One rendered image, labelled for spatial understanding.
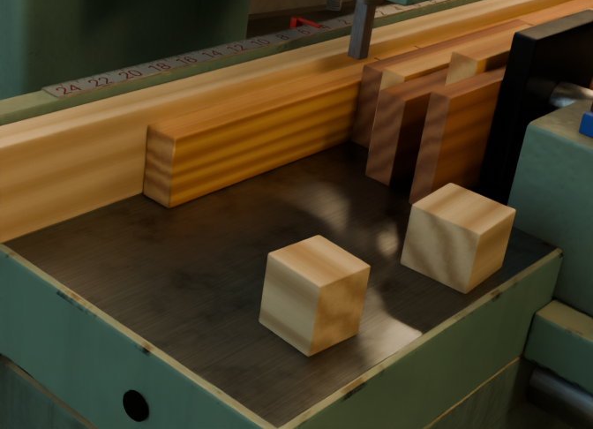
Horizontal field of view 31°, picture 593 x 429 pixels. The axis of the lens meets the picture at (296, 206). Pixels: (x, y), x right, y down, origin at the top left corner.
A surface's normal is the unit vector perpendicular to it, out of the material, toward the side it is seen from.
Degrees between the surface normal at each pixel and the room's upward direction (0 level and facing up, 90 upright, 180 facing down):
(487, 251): 90
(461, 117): 90
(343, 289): 90
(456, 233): 90
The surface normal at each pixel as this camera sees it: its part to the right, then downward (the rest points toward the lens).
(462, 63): -0.65, 0.27
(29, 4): 0.56, 0.44
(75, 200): 0.75, 0.39
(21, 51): 0.07, 0.47
